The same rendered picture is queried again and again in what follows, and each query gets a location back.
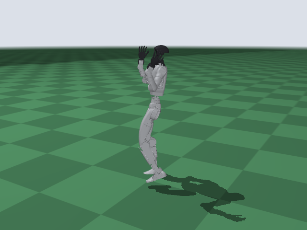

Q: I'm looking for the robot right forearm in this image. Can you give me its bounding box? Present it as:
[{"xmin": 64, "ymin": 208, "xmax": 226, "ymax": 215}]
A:
[{"xmin": 137, "ymin": 60, "xmax": 146, "ymax": 77}]

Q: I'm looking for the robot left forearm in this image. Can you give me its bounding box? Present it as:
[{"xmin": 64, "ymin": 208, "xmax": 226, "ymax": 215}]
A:
[{"xmin": 144, "ymin": 66, "xmax": 157, "ymax": 91}]

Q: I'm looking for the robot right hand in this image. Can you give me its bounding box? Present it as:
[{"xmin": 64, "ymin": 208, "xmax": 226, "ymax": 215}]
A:
[{"xmin": 138, "ymin": 46, "xmax": 149, "ymax": 64}]

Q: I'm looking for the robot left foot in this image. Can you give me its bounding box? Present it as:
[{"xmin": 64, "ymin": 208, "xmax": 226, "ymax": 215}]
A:
[{"xmin": 146, "ymin": 171, "xmax": 167, "ymax": 183}]

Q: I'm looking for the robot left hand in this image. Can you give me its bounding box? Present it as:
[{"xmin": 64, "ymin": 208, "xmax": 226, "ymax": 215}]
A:
[{"xmin": 147, "ymin": 50, "xmax": 163, "ymax": 69}]

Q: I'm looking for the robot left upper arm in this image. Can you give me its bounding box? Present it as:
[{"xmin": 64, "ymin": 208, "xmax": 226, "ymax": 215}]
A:
[{"xmin": 148, "ymin": 67, "xmax": 166, "ymax": 92}]

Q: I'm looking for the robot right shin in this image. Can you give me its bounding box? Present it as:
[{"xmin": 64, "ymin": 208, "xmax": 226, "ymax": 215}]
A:
[{"xmin": 150, "ymin": 145, "xmax": 157, "ymax": 164}]

